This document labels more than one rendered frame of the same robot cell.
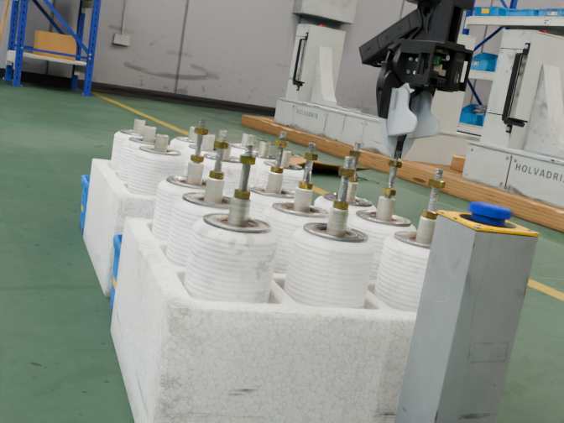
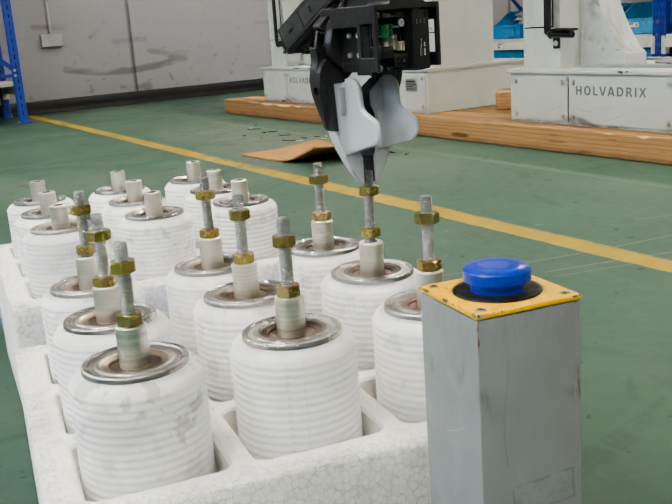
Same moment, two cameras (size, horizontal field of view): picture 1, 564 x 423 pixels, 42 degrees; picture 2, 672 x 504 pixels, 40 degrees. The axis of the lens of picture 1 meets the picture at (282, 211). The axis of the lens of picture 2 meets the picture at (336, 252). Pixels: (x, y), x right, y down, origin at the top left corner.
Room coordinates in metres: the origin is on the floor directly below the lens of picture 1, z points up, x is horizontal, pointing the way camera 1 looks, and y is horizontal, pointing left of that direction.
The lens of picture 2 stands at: (0.18, -0.09, 0.48)
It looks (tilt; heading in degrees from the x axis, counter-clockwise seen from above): 14 degrees down; 359
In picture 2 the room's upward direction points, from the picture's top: 4 degrees counter-clockwise
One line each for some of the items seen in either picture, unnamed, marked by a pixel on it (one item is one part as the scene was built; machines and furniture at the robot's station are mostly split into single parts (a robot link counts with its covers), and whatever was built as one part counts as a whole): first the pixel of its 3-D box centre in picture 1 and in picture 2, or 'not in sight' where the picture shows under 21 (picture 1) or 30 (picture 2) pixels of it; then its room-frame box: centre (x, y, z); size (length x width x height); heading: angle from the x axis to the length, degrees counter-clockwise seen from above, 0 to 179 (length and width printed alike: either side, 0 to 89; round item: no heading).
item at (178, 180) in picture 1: (193, 183); (91, 286); (1.01, 0.13, 0.25); 0.08 x 0.08 x 0.01
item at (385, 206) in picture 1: (384, 210); (371, 258); (0.98, -0.14, 0.26); 0.02 x 0.02 x 0.03
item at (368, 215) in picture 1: (383, 219); (372, 272); (0.98, -0.14, 0.25); 0.08 x 0.08 x 0.01
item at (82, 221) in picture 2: (199, 145); (83, 231); (1.01, 0.13, 0.30); 0.01 x 0.01 x 0.08
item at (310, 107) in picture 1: (373, 86); (376, 25); (4.85, -0.45, 0.45); 1.61 x 0.57 x 0.74; 28
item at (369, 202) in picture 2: (391, 178); (369, 212); (0.98, -0.14, 0.31); 0.01 x 0.01 x 0.08
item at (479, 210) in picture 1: (488, 216); (497, 281); (0.70, -0.19, 0.32); 0.04 x 0.04 x 0.02
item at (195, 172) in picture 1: (195, 174); (89, 272); (1.01, 0.13, 0.26); 0.02 x 0.02 x 0.03
